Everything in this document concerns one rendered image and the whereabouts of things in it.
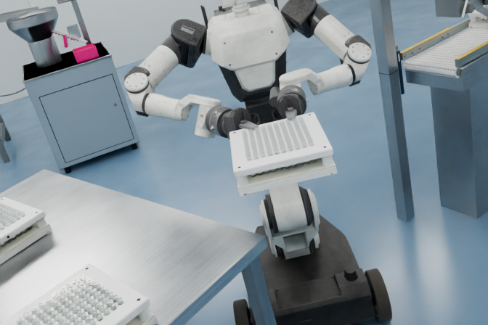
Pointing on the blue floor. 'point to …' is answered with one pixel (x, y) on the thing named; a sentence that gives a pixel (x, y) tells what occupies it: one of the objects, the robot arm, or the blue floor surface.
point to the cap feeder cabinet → (80, 107)
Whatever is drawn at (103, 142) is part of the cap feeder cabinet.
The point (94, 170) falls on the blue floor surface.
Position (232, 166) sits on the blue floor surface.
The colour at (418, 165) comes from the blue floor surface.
